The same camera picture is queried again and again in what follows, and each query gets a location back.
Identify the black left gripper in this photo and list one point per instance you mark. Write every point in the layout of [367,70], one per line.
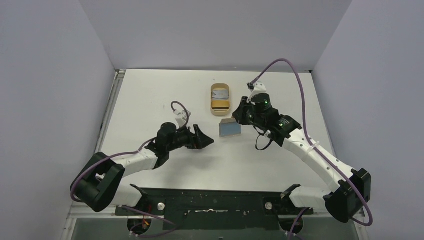
[200,141]

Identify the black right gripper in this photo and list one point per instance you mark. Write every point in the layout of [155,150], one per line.
[245,113]

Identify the beige card holder wallet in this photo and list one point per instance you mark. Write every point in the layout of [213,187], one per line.
[229,127]

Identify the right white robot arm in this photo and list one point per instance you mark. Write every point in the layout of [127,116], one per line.
[348,189]

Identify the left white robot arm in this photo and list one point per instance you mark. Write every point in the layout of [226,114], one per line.
[99,184]

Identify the yellow card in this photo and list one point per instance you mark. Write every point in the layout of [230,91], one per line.
[220,104]

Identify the beige oval tray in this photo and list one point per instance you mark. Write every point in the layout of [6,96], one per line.
[220,113]

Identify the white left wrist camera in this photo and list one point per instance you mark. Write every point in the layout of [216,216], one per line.
[182,117]

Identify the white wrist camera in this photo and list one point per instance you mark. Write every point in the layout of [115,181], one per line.
[182,117]
[256,88]

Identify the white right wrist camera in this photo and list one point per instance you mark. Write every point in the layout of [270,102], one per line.
[256,88]

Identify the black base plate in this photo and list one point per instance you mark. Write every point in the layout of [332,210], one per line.
[220,210]

